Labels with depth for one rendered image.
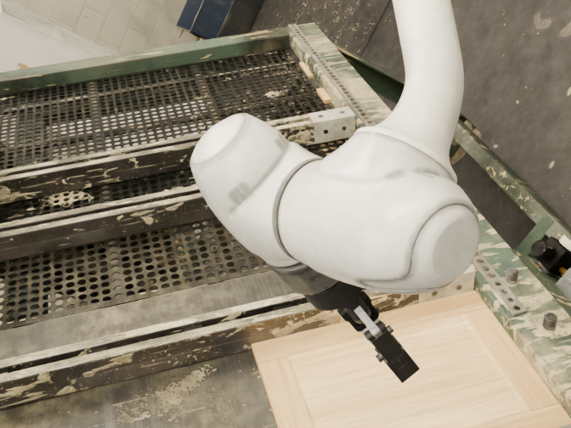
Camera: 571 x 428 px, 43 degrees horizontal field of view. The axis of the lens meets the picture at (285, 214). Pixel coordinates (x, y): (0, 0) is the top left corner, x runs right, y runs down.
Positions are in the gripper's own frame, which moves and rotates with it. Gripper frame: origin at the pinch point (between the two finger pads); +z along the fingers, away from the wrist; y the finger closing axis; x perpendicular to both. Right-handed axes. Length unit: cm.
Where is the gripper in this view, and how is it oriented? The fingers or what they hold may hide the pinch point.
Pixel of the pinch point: (397, 358)
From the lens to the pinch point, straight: 96.1
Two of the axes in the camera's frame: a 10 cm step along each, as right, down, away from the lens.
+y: 3.7, 4.5, -8.1
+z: 5.1, 6.3, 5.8
